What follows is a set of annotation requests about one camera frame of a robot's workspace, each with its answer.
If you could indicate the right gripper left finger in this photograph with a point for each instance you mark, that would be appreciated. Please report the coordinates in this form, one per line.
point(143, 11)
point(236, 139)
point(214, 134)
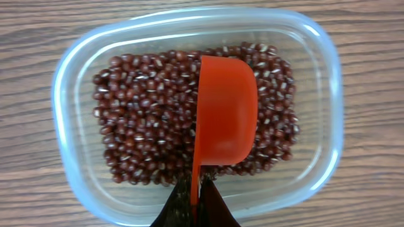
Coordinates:
point(177, 210)

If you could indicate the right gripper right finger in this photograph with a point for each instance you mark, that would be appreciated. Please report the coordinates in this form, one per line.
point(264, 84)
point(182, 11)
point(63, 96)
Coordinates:
point(212, 211)

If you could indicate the red scoop with blue handle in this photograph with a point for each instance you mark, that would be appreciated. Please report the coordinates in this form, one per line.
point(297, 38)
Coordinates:
point(226, 116)

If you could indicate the red adzuki beans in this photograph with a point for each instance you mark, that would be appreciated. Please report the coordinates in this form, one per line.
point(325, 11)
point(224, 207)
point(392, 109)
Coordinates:
point(146, 110)

